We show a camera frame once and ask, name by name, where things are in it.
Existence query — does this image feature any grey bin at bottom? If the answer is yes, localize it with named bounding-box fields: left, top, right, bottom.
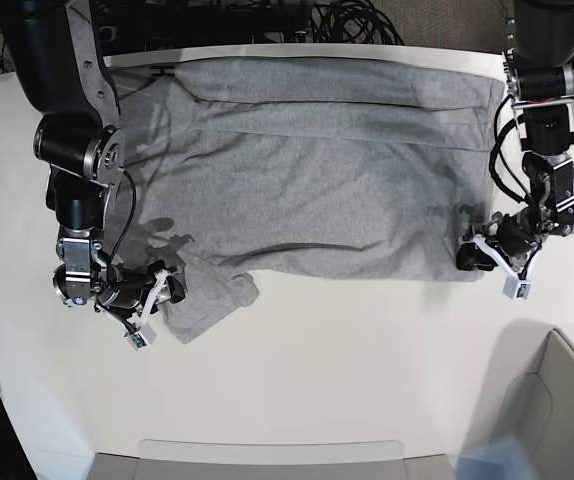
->
left=87, top=439, right=455, bottom=479

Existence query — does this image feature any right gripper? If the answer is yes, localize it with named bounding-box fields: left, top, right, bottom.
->
left=94, top=262, right=187, bottom=330

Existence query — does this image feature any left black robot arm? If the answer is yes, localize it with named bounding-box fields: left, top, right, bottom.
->
left=456, top=1, right=574, bottom=297

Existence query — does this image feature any blue translucent object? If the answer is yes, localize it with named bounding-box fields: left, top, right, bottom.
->
left=453, top=435, right=534, bottom=480

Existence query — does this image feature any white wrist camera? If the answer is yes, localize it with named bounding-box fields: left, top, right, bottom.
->
left=503, top=277, right=532, bottom=300
left=125, top=324, right=156, bottom=351

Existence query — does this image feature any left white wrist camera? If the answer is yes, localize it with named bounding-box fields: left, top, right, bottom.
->
left=503, top=277, right=532, bottom=300

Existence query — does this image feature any grey bin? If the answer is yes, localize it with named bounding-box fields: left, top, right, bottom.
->
left=87, top=439, right=455, bottom=479
left=494, top=329, right=574, bottom=479

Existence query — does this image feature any grey T-shirt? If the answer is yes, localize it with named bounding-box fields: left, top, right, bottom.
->
left=105, top=57, right=503, bottom=343

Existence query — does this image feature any black cable bundle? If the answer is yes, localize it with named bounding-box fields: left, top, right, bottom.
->
left=251, top=0, right=406, bottom=47

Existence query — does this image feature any grey bin at right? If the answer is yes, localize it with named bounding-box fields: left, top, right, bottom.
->
left=494, top=329, right=574, bottom=479

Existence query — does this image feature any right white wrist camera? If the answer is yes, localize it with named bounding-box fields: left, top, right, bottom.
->
left=125, top=324, right=156, bottom=351

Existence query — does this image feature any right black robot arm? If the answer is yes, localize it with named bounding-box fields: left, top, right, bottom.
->
left=0, top=1, right=185, bottom=336

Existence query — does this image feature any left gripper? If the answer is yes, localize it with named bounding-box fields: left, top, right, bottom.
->
left=456, top=212, right=543, bottom=280

